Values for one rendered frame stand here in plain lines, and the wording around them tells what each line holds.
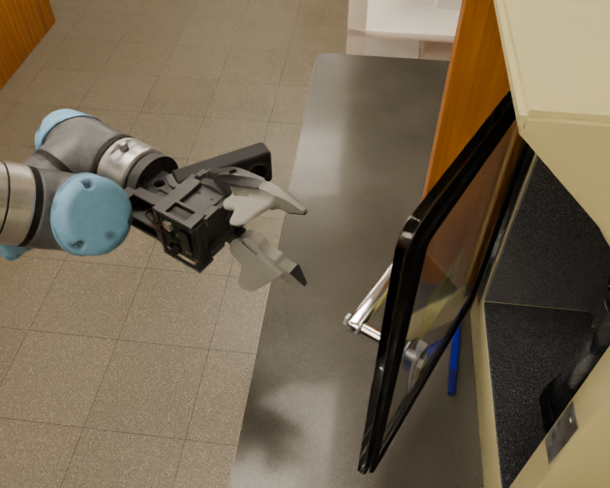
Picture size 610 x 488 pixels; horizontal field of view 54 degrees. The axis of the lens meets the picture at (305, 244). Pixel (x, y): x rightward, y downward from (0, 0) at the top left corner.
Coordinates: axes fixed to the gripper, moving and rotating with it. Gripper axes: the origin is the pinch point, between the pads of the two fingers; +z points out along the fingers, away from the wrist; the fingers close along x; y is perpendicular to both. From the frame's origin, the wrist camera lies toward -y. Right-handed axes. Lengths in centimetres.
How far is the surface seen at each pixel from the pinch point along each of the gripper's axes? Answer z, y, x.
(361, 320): 9.9, 5.4, 0.9
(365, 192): -11.0, -35.3, -26.1
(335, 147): -22, -43, -26
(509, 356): 22.3, -12.2, -18.3
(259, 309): -56, -55, -120
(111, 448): -61, 7, -120
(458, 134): 6.3, -23.0, 2.1
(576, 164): 21.5, 10.7, 28.8
